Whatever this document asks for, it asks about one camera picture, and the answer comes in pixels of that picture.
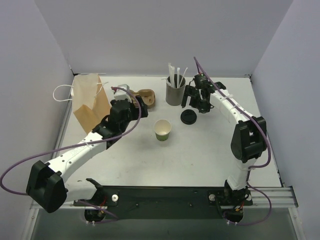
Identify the aluminium rail frame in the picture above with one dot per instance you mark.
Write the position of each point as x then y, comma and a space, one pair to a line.
275, 197

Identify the brown paper bag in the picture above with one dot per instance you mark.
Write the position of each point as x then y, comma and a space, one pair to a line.
89, 100

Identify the black plastic cup lid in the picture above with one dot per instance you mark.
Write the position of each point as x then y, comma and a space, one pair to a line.
188, 117

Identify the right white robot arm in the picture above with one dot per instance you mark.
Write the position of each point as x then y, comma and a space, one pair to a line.
250, 133

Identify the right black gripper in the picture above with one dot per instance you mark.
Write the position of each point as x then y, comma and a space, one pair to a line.
192, 92

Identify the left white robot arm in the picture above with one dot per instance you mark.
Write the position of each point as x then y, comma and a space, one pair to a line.
47, 184

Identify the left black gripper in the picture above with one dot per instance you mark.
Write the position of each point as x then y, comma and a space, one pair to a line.
139, 108

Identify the brown pulp cup carrier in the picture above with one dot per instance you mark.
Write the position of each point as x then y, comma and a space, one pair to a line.
148, 97

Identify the green paper coffee cup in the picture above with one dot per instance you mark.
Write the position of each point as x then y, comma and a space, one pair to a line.
162, 129

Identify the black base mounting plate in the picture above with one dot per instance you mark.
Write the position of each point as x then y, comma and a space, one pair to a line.
146, 211

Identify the grey cylindrical straw holder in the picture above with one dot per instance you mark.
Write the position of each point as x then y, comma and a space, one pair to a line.
174, 96

